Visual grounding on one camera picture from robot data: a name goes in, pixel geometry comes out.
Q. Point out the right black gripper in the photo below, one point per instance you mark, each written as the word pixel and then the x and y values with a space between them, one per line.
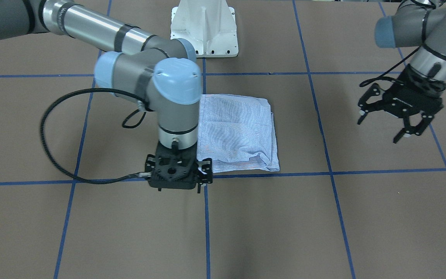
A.
pixel 206 170

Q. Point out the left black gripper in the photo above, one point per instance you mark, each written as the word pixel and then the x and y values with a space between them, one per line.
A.
pixel 412 97

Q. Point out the light blue striped shirt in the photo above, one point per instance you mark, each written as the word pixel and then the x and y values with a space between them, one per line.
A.
pixel 237 133

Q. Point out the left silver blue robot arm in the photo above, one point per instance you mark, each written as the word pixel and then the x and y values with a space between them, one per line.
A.
pixel 420 24

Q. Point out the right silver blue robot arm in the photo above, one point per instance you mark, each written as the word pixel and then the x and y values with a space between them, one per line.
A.
pixel 157 74

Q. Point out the brown paper table cover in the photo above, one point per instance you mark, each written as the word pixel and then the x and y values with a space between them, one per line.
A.
pixel 347 203

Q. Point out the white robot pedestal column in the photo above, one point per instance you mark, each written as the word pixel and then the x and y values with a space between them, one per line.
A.
pixel 209 25

